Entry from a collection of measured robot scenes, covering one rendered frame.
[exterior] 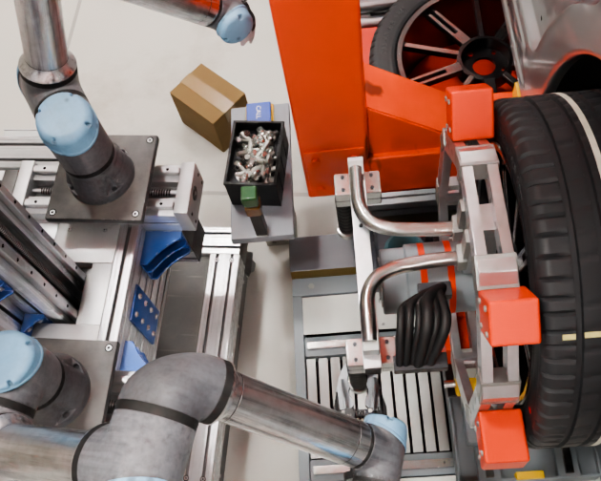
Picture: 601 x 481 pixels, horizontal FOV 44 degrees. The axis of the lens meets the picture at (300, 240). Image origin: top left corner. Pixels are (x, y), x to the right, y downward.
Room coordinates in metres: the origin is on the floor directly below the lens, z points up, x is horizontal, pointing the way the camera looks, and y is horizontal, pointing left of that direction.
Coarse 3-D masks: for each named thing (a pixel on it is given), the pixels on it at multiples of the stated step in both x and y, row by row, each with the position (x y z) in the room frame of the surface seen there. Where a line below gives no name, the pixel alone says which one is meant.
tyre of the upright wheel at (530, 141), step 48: (528, 96) 0.74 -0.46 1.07; (576, 96) 0.72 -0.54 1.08; (528, 144) 0.59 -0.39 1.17; (576, 144) 0.58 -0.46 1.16; (528, 192) 0.51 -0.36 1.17; (576, 192) 0.49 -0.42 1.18; (528, 240) 0.45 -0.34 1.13; (576, 240) 0.42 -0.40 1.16; (576, 288) 0.35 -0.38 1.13; (576, 336) 0.30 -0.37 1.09; (576, 384) 0.24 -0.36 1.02; (528, 432) 0.21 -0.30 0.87; (576, 432) 0.19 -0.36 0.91
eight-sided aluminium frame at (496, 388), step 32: (448, 160) 0.76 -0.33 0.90; (480, 160) 0.62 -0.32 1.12; (448, 192) 0.76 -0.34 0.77; (480, 224) 0.50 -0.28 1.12; (480, 256) 0.45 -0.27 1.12; (512, 256) 0.44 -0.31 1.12; (480, 288) 0.40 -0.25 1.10; (480, 352) 0.33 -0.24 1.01; (512, 352) 0.31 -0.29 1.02; (480, 384) 0.29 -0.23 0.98; (512, 384) 0.28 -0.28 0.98
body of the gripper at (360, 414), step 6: (348, 408) 0.32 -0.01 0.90; (354, 408) 0.32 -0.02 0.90; (366, 408) 0.32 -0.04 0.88; (372, 408) 0.31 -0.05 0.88; (378, 408) 0.31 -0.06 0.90; (348, 414) 0.31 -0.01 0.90; (354, 414) 0.31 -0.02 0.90; (360, 414) 0.31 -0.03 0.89; (366, 414) 0.30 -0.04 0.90; (348, 474) 0.22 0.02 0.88
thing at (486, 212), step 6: (480, 204) 0.55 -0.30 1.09; (486, 204) 0.55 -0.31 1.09; (480, 210) 0.54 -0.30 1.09; (486, 210) 0.54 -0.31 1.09; (486, 216) 0.53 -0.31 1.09; (486, 222) 0.52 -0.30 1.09; (492, 222) 0.51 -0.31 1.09; (486, 228) 0.51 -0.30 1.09; (492, 228) 0.50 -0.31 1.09; (486, 234) 0.50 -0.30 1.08; (492, 234) 0.50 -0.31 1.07; (462, 240) 0.55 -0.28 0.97; (486, 240) 0.50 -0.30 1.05; (492, 240) 0.50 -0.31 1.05; (486, 246) 0.50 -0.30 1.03; (492, 246) 0.50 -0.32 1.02; (492, 252) 0.50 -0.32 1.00; (468, 258) 0.51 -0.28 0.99; (468, 264) 0.51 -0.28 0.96; (468, 270) 0.51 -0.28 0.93
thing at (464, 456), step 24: (456, 408) 0.43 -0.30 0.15; (456, 432) 0.37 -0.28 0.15; (456, 456) 0.31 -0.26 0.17; (552, 456) 0.25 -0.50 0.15; (576, 456) 0.24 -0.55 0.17; (456, 480) 0.26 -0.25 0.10; (480, 480) 0.24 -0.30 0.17; (504, 480) 0.22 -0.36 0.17; (528, 480) 0.21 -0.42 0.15; (552, 480) 0.20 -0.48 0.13; (576, 480) 0.19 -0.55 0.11
